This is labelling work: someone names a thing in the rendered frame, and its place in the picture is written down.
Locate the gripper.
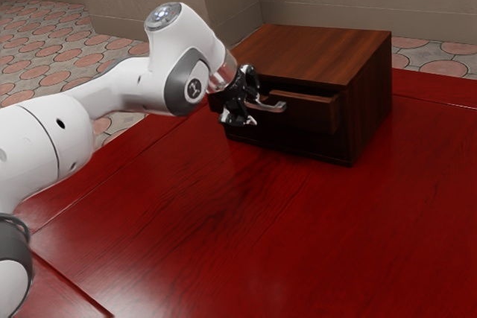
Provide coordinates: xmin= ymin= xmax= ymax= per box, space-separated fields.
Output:
xmin=218 ymin=64 xmax=261 ymax=127

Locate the dark brown wooden drawer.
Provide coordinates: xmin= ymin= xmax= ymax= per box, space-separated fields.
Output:
xmin=206 ymin=89 xmax=341 ymax=139

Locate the dark brown wooden cabinet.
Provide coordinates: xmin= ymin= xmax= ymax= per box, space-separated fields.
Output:
xmin=206 ymin=23 xmax=392 ymax=168

